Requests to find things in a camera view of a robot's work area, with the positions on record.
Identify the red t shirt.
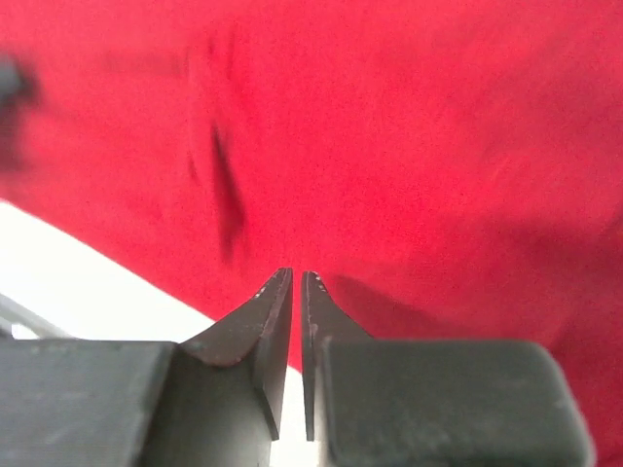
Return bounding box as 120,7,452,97
1,1,622,466

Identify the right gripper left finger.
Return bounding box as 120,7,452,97
1,268,292,466

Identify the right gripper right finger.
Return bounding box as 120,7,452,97
301,271,597,466

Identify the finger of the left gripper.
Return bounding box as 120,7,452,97
1,54,37,170

